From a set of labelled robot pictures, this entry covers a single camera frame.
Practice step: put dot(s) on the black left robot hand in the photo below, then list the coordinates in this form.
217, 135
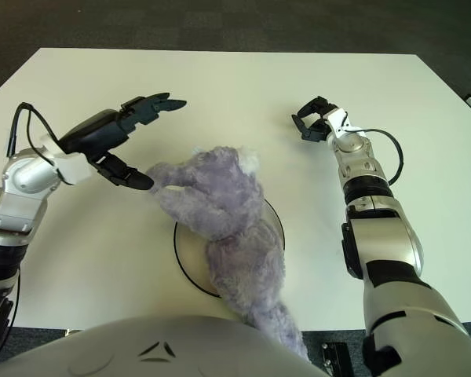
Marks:
98, 133

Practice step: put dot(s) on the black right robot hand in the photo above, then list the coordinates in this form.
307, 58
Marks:
316, 131

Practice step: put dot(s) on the purple plush doll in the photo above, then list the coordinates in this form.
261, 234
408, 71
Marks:
227, 196

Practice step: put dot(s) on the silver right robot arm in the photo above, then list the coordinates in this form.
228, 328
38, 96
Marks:
380, 235

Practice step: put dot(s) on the white plate black rim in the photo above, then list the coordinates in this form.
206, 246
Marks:
190, 251

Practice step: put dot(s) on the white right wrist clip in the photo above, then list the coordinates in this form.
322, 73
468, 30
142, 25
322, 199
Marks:
337, 119

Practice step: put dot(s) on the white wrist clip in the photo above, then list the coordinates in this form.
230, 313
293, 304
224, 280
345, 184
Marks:
76, 169
337, 119

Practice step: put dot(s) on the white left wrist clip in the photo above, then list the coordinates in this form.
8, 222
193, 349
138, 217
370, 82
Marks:
76, 169

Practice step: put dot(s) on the silver robot torso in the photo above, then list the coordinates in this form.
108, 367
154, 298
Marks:
161, 349

